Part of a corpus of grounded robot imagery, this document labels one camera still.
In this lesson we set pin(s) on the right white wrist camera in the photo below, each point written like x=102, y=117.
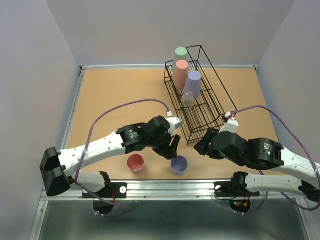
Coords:
x=230, y=123

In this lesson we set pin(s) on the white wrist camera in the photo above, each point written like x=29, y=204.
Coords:
x=174, y=122
x=230, y=123

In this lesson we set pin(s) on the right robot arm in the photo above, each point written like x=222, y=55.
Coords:
x=297, y=175

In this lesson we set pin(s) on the mint green plastic cup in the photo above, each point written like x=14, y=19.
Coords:
x=180, y=53

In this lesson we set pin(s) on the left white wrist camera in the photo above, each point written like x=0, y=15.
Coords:
x=174, y=122

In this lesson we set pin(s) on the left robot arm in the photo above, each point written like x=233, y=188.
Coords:
x=61, y=169

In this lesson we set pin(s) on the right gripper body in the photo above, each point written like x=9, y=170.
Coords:
x=239, y=161

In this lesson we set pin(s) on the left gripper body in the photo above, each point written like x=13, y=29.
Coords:
x=153, y=142

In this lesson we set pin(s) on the large lavender plastic cup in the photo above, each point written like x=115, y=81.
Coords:
x=193, y=83

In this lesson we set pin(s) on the salmon pink plastic cup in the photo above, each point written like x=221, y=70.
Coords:
x=180, y=73

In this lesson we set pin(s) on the red plastic cup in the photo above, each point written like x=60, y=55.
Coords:
x=136, y=163

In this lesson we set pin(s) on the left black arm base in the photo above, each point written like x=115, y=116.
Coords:
x=113, y=190

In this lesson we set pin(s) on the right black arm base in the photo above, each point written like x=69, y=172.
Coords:
x=226, y=189

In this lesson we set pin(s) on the small lavender plastic cup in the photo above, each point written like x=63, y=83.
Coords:
x=179, y=165

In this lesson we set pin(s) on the clear plastic cup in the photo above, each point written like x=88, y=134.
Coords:
x=187, y=100

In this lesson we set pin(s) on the black wire dish rack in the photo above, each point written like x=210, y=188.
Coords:
x=212, y=104

